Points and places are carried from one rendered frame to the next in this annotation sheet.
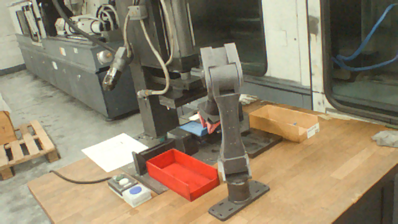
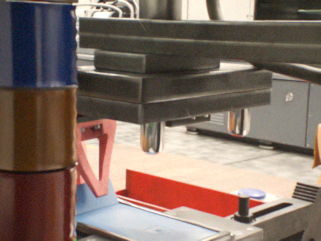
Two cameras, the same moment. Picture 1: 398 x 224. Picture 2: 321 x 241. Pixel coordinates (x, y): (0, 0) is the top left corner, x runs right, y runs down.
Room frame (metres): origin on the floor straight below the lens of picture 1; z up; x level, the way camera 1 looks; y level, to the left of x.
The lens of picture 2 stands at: (1.87, -0.10, 1.19)
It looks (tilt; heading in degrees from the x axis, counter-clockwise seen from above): 9 degrees down; 167
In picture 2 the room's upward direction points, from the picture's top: 1 degrees clockwise
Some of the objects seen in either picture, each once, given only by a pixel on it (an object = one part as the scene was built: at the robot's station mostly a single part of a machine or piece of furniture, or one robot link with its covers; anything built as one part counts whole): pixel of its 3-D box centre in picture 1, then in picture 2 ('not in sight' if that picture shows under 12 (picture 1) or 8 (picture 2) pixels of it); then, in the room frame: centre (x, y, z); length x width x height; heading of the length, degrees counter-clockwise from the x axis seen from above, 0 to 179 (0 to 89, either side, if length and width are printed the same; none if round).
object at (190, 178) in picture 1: (181, 172); (163, 213); (1.06, 0.09, 0.93); 0.25 x 0.12 x 0.06; 35
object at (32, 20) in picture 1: (33, 22); not in sight; (6.32, 2.50, 1.27); 0.23 x 0.18 x 0.38; 122
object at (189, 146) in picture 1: (196, 136); not in sight; (1.31, 0.02, 0.94); 0.20 x 0.10 x 0.07; 125
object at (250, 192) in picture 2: (135, 191); (251, 197); (0.99, 0.24, 0.93); 0.04 x 0.04 x 0.02
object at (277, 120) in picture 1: (282, 122); not in sight; (1.31, -0.33, 0.93); 0.25 x 0.13 x 0.08; 35
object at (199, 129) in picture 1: (196, 126); (136, 212); (1.27, 0.01, 1.00); 0.15 x 0.07 x 0.03; 35
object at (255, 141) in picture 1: (252, 141); not in sight; (1.24, -0.18, 0.91); 0.17 x 0.16 x 0.02; 125
